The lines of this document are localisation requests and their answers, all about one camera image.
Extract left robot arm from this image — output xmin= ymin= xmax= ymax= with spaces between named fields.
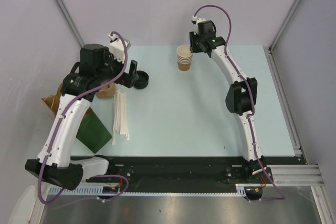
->
xmin=25 ymin=39 xmax=138 ymax=190

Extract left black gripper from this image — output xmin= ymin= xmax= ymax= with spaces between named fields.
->
xmin=96 ymin=47 xmax=138 ymax=88

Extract white slotted cable duct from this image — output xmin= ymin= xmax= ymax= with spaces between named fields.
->
xmin=62 ymin=185 xmax=246 ymax=197

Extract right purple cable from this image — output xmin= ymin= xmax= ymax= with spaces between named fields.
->
xmin=193 ymin=5 xmax=287 ymax=201

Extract aluminium frame rail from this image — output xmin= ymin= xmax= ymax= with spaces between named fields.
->
xmin=264 ymin=47 xmax=335 ymax=223

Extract brown pulp cup carriers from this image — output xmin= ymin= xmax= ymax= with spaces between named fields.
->
xmin=96 ymin=83 xmax=117 ymax=99

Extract white wrapped straws bundle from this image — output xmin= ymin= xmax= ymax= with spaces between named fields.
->
xmin=112 ymin=90 xmax=130 ymax=145

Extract brown paper bag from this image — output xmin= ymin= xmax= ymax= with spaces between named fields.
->
xmin=41 ymin=83 xmax=62 ymax=118

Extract stack of black lids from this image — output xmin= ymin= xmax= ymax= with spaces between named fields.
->
xmin=133 ymin=70 xmax=149 ymax=90

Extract green paper bag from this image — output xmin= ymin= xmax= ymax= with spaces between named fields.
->
xmin=76 ymin=108 xmax=112 ymax=153

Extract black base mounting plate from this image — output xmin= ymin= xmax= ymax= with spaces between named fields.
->
xmin=70 ymin=156 xmax=274 ymax=193

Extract stack of brown paper cups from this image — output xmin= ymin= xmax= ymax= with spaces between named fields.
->
xmin=176 ymin=45 xmax=193 ymax=71

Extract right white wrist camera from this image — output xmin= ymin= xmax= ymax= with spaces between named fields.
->
xmin=191 ymin=16 xmax=206 ymax=25

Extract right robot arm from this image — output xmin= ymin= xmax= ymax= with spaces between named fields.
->
xmin=189 ymin=16 xmax=268 ymax=183

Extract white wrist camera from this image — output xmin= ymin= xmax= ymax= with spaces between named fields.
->
xmin=108 ymin=32 xmax=131 ymax=63
xmin=191 ymin=16 xmax=206 ymax=25

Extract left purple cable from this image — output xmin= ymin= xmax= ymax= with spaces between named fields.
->
xmin=36 ymin=31 xmax=130 ymax=205

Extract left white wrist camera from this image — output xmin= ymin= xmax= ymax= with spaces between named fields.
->
xmin=108 ymin=32 xmax=131 ymax=63

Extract purple cable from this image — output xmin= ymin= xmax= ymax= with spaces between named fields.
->
xmin=36 ymin=31 xmax=130 ymax=205
xmin=193 ymin=5 xmax=287 ymax=201

